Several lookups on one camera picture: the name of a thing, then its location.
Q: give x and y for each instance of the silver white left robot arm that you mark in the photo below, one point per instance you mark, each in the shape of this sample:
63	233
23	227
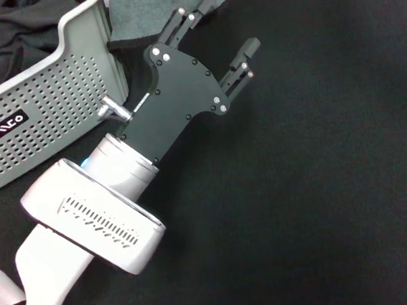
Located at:
125	163

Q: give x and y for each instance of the grey perforated storage box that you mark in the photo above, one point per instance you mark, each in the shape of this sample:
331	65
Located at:
58	101

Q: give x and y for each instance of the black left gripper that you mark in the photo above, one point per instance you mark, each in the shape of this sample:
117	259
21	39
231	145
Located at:
176	97

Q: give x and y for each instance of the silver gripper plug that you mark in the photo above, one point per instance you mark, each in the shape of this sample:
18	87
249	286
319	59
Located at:
113	110

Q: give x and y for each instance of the black tablecloth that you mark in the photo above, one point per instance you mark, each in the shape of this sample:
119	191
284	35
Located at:
297	150

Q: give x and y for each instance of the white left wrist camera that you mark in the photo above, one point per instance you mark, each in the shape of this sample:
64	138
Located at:
87	214

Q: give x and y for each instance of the yellow grey towel black trim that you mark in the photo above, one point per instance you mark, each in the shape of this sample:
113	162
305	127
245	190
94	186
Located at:
139	11

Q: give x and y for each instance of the dark grey crumpled cloth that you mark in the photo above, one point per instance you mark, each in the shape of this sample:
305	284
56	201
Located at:
15	33

